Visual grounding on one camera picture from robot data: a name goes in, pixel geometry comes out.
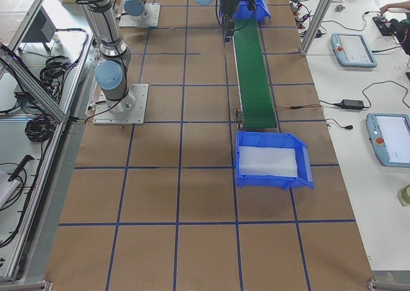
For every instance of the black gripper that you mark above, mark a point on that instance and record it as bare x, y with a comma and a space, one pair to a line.
229, 6

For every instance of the blue bin left side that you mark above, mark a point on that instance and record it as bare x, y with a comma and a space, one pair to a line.
242, 9

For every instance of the blue bin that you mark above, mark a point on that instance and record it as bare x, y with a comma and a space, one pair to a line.
276, 140
242, 9

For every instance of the green conveyor belt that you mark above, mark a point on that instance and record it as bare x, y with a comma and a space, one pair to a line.
256, 106

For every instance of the teach pendant far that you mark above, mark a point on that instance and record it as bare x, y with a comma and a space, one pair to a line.
352, 51

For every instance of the teach pendant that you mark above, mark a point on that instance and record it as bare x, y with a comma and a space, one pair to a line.
389, 136
352, 51

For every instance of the white foam pad right bin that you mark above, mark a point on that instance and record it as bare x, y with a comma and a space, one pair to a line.
267, 161

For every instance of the black power adapter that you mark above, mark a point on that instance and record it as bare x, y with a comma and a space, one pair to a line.
350, 104

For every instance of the blue bin right side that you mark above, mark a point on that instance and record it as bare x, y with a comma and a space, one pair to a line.
276, 140

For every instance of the teach pendant near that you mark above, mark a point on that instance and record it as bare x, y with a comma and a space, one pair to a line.
389, 136

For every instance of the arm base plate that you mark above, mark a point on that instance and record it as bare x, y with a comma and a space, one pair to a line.
146, 17
130, 110

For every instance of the aluminium frame post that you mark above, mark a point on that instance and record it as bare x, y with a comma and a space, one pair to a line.
314, 25

